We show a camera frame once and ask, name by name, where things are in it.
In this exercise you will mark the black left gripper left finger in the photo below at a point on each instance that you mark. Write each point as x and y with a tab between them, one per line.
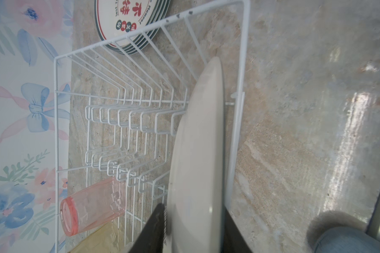
151	238

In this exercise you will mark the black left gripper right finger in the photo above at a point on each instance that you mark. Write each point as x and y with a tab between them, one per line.
233	242

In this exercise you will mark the white plate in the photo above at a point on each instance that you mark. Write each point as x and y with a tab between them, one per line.
194	220
117	18

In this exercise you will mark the yellow translucent cup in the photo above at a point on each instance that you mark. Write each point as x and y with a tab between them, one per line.
107	239

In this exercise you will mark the pink translucent cup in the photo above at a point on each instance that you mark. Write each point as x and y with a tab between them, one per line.
93	206

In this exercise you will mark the white wire dish rack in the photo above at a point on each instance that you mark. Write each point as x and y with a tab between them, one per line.
129	94

